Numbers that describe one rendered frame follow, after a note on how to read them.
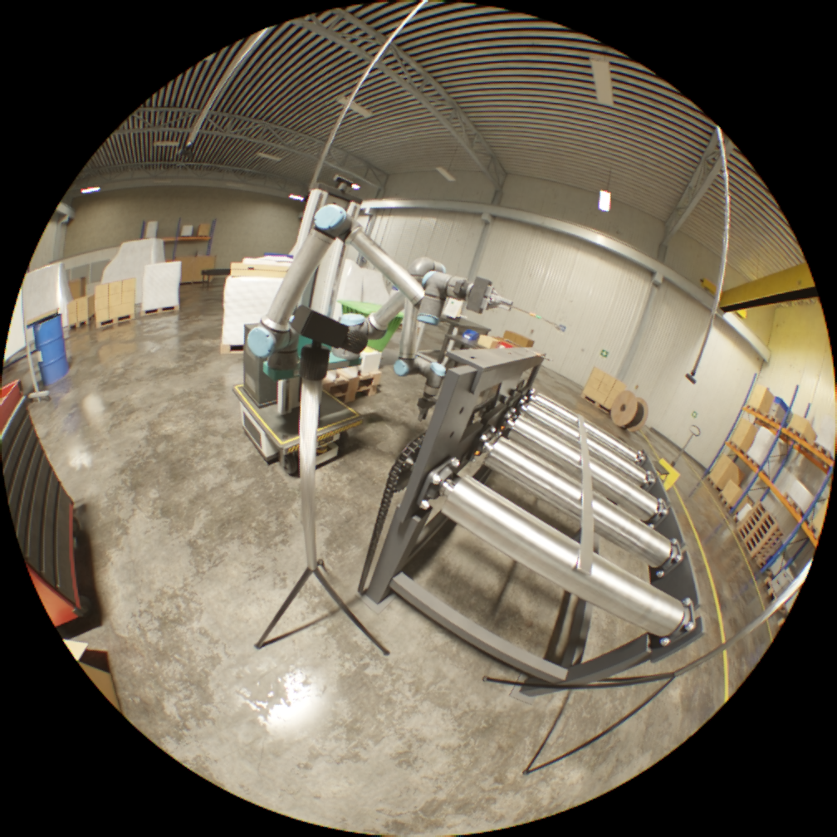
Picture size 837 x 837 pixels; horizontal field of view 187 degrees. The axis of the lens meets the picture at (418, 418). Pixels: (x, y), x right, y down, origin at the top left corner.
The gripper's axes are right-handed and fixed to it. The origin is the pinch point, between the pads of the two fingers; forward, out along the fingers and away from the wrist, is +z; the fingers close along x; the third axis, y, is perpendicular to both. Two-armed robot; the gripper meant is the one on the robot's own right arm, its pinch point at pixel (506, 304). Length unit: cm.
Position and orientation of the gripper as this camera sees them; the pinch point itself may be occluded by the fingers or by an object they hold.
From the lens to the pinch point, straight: 93.5
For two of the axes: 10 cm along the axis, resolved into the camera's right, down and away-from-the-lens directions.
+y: 5.6, -2.6, 7.8
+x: -2.7, 8.4, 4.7
